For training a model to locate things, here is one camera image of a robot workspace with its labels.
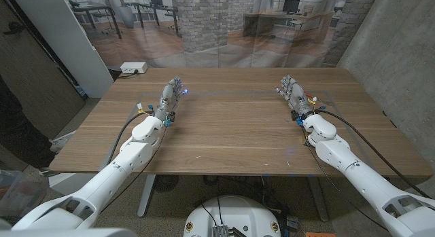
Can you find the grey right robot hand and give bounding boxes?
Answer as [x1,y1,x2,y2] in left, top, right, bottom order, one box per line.
[275,73,319,121]

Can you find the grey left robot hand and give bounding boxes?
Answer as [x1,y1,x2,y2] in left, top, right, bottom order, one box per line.
[152,76,189,128]

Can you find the white power box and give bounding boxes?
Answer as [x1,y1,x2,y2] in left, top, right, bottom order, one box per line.
[120,61,149,75]

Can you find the black round fan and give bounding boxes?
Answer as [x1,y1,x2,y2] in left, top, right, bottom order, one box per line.
[152,175,180,193]

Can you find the grey table leg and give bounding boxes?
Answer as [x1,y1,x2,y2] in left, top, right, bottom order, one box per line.
[307,175,330,223]
[137,175,156,218]

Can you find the white cabinet panel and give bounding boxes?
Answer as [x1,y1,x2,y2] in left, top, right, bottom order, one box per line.
[10,0,115,98]

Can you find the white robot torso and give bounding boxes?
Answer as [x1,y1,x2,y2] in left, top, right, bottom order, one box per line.
[183,195,282,237]

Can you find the wooden door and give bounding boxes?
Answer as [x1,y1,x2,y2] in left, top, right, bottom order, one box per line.
[0,0,86,139]

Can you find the person in dark clothes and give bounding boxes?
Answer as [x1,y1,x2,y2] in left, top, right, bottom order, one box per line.
[0,77,57,170]

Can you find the clear plastic bin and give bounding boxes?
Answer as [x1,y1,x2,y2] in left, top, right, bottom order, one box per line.
[0,168,47,219]

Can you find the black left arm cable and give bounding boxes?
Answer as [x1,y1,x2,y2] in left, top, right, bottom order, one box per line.
[107,111,156,165]

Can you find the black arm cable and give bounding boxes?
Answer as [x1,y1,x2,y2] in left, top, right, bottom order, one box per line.
[107,111,156,165]
[315,109,433,200]

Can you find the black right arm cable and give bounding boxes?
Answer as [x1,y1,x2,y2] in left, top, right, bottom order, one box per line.
[315,109,433,200]

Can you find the black door handle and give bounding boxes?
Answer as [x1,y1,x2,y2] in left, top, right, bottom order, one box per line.
[3,21,25,36]

